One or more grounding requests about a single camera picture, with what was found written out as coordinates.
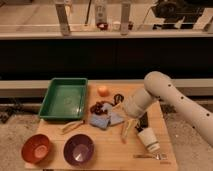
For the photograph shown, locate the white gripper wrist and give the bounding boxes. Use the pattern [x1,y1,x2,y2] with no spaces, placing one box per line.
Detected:
[123,88,157,128]

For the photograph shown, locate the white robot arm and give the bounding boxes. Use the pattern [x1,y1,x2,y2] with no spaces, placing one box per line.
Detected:
[123,71,213,147]

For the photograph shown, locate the white paper cup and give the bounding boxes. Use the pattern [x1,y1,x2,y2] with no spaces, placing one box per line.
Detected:
[138,127,160,153]

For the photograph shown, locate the blue cloth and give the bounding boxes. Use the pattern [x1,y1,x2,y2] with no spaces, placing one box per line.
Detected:
[89,103,124,130]

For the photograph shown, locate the dark red grape bunch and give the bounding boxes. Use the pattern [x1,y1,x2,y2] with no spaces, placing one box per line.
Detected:
[90,101,107,115]

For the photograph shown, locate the orange ball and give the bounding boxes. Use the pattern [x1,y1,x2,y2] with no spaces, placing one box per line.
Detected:
[97,86,109,97]

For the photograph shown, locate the purple plastic bowl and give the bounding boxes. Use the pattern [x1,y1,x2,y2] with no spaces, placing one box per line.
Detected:
[63,134,94,166]

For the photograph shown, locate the green plastic tray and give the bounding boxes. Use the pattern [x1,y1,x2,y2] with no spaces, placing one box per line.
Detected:
[39,78,88,121]

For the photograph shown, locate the orange plastic bowl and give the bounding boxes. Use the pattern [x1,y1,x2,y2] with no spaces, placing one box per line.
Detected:
[21,134,51,164]

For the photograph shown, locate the black ring toy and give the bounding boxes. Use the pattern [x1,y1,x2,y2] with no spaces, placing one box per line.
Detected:
[113,94,124,105]

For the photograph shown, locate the wooden handle brush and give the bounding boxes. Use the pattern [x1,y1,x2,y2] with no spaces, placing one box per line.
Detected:
[61,120,85,134]

